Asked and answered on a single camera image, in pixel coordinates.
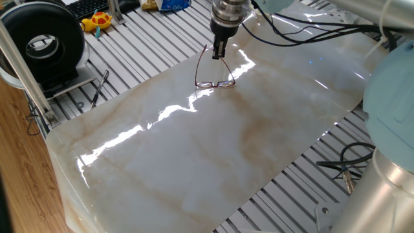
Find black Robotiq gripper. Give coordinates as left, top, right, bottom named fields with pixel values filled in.
left=210, top=19, right=242, bottom=61

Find dark red frame glasses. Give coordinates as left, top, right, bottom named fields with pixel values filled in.
left=194, top=44, right=236, bottom=89

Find blue white packet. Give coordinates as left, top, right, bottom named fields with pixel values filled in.
left=155, top=0, right=191, bottom=12

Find yellow snack bag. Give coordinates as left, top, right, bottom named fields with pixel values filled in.
left=139, top=0, right=159, bottom=11

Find black computer mouse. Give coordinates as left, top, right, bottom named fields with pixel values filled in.
left=118, top=0, right=142, bottom=14

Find marble pattern table mat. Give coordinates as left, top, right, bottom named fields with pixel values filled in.
left=45, top=0, right=389, bottom=233

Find yellow orange toy turtle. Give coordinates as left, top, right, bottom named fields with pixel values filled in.
left=80, top=9, right=113, bottom=39

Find black silver pen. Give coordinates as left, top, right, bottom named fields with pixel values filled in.
left=90, top=69, right=110, bottom=109

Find black computer keyboard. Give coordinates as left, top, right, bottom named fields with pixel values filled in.
left=66, top=0, right=111, bottom=21

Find small metal bracket post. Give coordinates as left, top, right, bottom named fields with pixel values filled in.
left=107, top=0, right=126, bottom=25

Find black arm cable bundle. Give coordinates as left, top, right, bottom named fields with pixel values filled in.
left=241, top=0, right=397, bottom=52

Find white flat base plate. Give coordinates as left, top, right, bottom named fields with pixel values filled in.
left=0, top=66, right=96, bottom=100

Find black looped cable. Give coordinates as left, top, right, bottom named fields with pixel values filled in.
left=316, top=142, right=376, bottom=181

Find metal cable connector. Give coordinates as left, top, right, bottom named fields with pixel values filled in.
left=342, top=170, right=356, bottom=195

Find slanted aluminium post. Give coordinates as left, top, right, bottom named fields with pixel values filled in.
left=0, top=19, right=61, bottom=129

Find thin black floor cable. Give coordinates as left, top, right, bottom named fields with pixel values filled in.
left=25, top=98, right=41, bottom=137

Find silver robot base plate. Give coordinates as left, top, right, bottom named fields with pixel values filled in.
left=314, top=201, right=345, bottom=233

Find black round ring device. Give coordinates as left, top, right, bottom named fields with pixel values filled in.
left=0, top=1, right=90, bottom=85

